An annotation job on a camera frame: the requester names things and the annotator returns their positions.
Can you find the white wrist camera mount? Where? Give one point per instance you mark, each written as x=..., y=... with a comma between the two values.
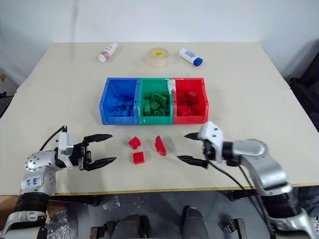
x=65, y=143
x=214, y=138

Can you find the clear tape roll yellow core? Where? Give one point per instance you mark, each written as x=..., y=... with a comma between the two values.
x=158, y=58

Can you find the black table frame bar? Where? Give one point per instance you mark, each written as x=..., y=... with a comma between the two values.
x=77, y=200
x=240, y=195

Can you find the small red building block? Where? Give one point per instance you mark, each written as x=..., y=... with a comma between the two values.
x=134, y=143
x=138, y=158

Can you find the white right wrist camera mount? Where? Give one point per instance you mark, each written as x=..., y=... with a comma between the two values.
x=214, y=138

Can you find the blue building block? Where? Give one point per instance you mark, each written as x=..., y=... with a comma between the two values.
x=123, y=111

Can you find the clear plastic bag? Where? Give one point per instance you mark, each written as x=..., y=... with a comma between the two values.
x=111, y=202
x=58, y=225

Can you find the black chair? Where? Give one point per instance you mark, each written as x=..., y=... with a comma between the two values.
x=305, y=82

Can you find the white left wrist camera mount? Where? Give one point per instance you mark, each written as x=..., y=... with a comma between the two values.
x=65, y=143

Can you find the dark rounded shape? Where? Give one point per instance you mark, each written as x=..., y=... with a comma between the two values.
x=133, y=227
x=195, y=222

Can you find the dark metal bracket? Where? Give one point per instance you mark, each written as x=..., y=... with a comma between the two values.
x=234, y=227
x=96, y=232

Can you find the green plastic bin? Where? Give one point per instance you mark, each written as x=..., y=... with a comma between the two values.
x=149, y=120

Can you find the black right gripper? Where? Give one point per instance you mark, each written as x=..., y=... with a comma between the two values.
x=208, y=150

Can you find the large green building block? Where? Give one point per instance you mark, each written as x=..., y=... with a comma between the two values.
x=158, y=98

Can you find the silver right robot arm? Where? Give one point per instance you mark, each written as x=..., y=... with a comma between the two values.
x=259, y=159

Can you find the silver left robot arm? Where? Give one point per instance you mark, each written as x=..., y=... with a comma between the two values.
x=37, y=163

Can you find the small green building block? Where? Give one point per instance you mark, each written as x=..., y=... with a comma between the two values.
x=167, y=109
x=147, y=110
x=147, y=96
x=158, y=113

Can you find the white bottle with blue cap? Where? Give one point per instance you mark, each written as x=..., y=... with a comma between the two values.
x=190, y=56

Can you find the blue plastic bin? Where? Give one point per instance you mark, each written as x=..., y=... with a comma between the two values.
x=113, y=117

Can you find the long red building block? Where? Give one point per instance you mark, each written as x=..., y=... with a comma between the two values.
x=160, y=146

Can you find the red plastic bin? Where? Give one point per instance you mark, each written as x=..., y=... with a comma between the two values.
x=197, y=119

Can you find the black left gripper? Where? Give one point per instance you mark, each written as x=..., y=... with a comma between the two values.
x=81, y=155

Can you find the white bottle with pink label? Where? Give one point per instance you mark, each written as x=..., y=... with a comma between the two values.
x=107, y=52

